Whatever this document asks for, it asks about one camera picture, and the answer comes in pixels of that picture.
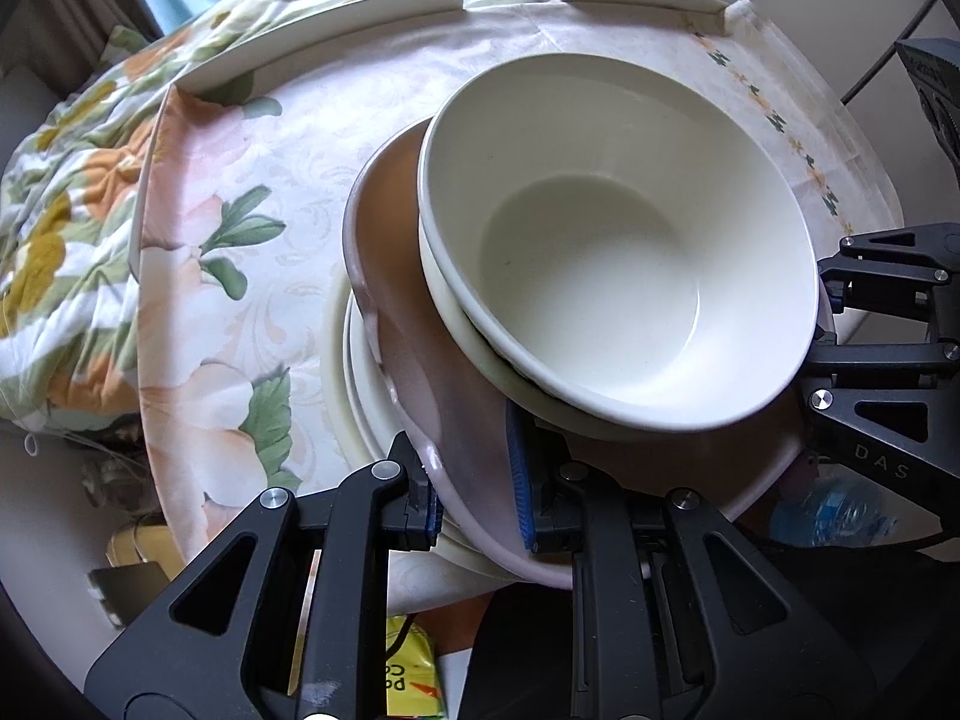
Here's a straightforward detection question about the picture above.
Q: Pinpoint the yellow snack packet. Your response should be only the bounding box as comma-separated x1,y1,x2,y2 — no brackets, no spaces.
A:
385,613,449,720

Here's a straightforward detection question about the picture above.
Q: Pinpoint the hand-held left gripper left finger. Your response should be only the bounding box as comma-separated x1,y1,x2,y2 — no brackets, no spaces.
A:
84,431,443,720

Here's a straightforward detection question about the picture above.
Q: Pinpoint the white round bowl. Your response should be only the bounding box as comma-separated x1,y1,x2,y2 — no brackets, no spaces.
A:
416,52,822,432

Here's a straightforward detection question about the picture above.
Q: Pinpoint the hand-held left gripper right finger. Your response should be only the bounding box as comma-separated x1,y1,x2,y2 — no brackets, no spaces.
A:
506,399,878,720

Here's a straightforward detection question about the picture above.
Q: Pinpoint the grey cushion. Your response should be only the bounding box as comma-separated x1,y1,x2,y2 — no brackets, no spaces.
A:
0,60,53,166

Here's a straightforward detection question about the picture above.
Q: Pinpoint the dark flat device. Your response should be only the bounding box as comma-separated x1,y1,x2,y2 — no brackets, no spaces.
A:
86,561,186,629

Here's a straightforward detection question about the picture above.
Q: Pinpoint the pink square bowl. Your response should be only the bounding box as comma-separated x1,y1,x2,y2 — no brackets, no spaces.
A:
341,116,837,590

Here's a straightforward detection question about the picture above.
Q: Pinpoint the white round plate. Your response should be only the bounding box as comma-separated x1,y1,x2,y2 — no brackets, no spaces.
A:
343,291,522,580

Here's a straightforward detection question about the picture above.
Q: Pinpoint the blue plastic water bottle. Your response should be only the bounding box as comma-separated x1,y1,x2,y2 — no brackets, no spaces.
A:
769,465,901,550

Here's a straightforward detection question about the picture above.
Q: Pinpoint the floral peach tablecloth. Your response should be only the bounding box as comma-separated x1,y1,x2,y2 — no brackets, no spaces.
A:
127,0,901,616

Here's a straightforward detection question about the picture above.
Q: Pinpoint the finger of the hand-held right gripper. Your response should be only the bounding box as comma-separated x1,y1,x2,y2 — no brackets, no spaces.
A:
816,223,960,320
797,341,960,533

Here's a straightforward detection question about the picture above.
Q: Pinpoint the floral quilted blanket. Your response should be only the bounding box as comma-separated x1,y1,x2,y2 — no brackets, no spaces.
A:
0,0,655,425

